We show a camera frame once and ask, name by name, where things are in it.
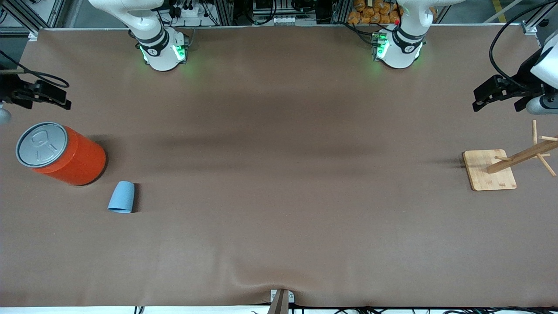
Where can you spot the blue cup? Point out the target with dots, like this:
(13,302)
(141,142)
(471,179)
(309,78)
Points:
(122,196)

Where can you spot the white power strip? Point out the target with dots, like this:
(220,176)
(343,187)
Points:
(192,11)

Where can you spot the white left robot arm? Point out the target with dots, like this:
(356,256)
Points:
(405,48)

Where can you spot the orange can with grey lid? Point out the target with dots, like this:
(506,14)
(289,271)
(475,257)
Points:
(78,161)

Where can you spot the wooden cup rack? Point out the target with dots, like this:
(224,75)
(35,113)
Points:
(488,172)

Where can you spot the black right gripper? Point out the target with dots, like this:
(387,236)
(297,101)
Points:
(8,89)

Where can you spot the white connector block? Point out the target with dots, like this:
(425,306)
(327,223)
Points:
(285,20)

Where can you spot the brown camera mount pole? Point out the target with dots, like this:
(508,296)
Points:
(279,305)

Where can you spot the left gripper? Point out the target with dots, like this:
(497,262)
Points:
(526,78)

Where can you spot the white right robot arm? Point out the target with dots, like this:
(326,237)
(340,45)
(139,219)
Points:
(152,26)

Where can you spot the metal corner bracket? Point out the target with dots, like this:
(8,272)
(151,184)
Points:
(33,35)
(529,28)

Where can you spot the brown table mat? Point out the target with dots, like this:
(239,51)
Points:
(279,196)

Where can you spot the orange snack bag pile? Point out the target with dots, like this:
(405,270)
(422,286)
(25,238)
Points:
(375,12)

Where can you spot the metal table clamp bracket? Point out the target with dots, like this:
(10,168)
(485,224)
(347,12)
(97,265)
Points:
(291,296)

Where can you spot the aluminium frame rail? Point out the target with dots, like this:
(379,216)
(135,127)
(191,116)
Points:
(26,17)

